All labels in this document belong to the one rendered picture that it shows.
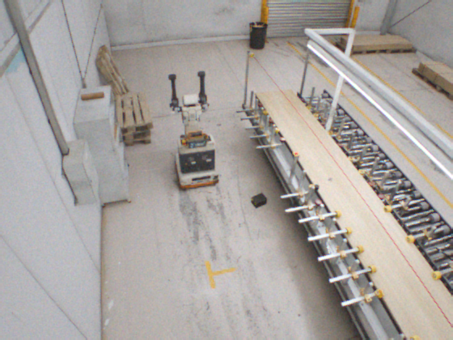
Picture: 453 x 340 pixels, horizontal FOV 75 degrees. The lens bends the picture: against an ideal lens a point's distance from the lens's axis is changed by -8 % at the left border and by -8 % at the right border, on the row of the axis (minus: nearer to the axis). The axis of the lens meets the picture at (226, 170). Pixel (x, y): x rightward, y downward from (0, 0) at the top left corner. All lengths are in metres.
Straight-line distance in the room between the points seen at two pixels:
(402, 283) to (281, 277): 1.49
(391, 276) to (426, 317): 0.50
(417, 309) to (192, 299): 2.44
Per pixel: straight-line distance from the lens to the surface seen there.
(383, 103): 3.02
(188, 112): 4.72
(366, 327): 3.47
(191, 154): 4.74
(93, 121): 4.17
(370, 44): 11.14
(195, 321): 3.97
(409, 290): 3.62
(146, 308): 4.10
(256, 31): 9.94
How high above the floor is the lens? 3.70
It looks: 43 degrees down
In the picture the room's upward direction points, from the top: 2 degrees clockwise
